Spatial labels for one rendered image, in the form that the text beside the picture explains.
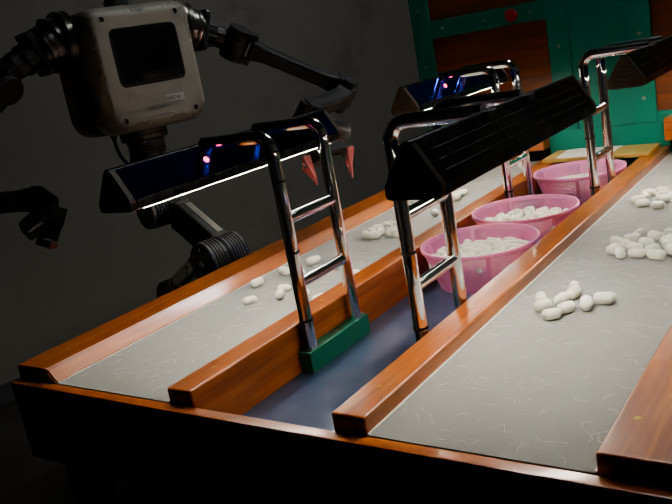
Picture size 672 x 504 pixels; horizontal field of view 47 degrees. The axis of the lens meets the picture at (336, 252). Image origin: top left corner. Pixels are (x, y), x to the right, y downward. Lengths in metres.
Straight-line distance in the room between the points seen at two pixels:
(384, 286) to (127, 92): 0.94
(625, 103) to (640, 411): 1.78
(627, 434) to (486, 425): 0.18
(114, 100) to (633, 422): 1.62
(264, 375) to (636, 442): 0.68
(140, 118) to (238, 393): 1.09
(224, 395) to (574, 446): 0.59
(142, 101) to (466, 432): 1.49
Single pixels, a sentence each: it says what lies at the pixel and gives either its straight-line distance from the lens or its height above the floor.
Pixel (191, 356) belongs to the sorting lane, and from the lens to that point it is 1.46.
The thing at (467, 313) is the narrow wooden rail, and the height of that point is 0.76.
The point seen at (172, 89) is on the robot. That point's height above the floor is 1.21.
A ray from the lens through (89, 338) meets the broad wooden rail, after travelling 1.64.
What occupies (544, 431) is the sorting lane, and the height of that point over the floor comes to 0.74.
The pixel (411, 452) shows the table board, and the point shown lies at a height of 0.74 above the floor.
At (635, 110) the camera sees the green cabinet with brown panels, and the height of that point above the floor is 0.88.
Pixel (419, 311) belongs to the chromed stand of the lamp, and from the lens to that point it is 1.27.
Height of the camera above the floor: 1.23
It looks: 14 degrees down
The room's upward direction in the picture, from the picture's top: 11 degrees counter-clockwise
